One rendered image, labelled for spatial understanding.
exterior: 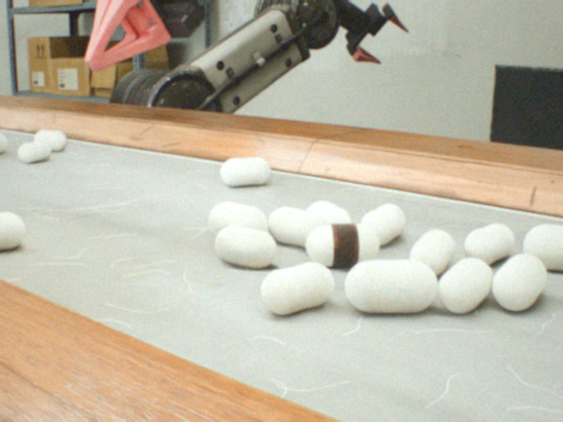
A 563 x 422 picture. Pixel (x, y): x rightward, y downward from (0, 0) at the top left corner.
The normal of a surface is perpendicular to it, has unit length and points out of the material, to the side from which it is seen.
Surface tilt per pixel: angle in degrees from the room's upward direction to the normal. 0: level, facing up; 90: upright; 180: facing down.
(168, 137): 45
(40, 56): 90
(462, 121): 90
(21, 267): 0
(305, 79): 90
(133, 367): 0
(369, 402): 0
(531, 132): 86
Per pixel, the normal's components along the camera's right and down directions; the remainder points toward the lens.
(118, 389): 0.00, -0.97
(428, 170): -0.44, -0.55
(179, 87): 0.63, 0.19
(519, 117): -0.66, 0.13
